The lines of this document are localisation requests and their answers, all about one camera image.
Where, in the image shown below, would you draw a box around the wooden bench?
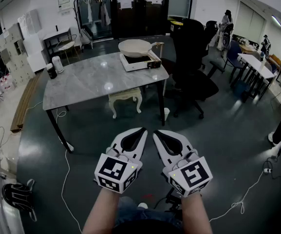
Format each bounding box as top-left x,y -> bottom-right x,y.
10,71 -> 44,133

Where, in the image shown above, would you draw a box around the person's blue jeans legs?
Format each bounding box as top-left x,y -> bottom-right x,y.
112,195 -> 184,234

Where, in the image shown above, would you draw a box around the blue chair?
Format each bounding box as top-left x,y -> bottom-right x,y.
223,40 -> 245,83

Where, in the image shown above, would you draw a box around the person's right forearm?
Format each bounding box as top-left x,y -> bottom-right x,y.
180,192 -> 213,234

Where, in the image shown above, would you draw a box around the white portable stove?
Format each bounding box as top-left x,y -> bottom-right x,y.
119,51 -> 162,73

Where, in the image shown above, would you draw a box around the grey marble table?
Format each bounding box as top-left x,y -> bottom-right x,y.
42,51 -> 169,154

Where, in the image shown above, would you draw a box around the black floor device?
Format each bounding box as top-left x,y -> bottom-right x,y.
153,188 -> 183,212

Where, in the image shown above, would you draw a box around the white long table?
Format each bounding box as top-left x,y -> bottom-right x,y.
229,53 -> 276,100

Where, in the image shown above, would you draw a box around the cream carved stool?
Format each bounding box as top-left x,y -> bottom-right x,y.
108,87 -> 143,119

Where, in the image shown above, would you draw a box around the black office chair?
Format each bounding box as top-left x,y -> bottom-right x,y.
160,18 -> 225,120

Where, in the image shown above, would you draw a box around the white cable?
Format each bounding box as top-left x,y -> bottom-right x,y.
208,168 -> 270,223
55,107 -> 83,234

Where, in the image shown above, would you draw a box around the black double door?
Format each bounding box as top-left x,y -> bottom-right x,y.
111,0 -> 169,40

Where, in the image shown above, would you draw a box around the black striped shoe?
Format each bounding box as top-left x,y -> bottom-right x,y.
2,178 -> 37,222

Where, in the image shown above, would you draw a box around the black coat rack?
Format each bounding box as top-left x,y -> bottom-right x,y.
73,0 -> 112,51

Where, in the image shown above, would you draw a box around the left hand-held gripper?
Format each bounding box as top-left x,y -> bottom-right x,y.
94,127 -> 148,194

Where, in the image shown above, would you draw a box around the person's left forearm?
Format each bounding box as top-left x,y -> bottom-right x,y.
81,186 -> 120,234

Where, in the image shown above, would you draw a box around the wire frame chair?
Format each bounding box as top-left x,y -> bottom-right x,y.
56,34 -> 80,64

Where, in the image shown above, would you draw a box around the grey locker cabinet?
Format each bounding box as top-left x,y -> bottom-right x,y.
0,22 -> 37,87

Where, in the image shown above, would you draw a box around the stack of white boxes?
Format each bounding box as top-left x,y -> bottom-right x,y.
17,8 -> 48,73

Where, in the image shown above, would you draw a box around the black canister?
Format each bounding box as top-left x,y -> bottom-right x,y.
46,63 -> 58,80

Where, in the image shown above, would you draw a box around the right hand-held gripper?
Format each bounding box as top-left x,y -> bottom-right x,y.
153,130 -> 213,198

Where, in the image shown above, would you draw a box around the black frame side table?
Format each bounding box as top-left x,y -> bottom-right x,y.
43,27 -> 72,58

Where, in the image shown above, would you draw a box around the white kettle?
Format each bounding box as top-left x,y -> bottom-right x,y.
52,56 -> 65,74

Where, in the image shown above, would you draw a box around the cream frying pan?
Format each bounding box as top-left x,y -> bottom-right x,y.
118,39 -> 165,58

